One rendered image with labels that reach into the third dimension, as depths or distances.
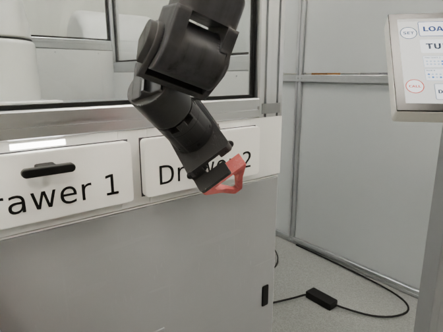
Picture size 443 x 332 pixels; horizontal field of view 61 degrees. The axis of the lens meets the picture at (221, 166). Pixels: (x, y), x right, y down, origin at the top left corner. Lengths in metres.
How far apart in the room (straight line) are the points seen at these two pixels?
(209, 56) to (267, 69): 0.52
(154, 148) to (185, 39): 0.36
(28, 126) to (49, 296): 0.29
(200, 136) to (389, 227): 1.68
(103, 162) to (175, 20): 0.36
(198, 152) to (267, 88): 0.44
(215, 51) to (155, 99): 0.08
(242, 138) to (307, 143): 1.45
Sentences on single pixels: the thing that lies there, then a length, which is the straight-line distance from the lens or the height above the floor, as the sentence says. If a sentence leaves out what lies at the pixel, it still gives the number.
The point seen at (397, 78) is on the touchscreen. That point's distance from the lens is 1.02.
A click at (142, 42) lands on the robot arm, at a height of 1.07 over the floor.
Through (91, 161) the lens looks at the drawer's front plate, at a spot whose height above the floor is 0.90.
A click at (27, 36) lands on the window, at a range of 0.66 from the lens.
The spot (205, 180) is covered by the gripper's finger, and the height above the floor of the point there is 0.91.
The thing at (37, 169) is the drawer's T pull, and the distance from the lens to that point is 0.60.
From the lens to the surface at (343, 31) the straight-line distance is 2.12.
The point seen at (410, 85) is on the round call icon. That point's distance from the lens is 1.01.
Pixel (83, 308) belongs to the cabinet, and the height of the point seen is 0.63.
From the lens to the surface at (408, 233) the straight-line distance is 2.03.
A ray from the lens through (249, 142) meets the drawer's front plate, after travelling 0.84.
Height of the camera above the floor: 1.04
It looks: 14 degrees down
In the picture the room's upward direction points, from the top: straight up
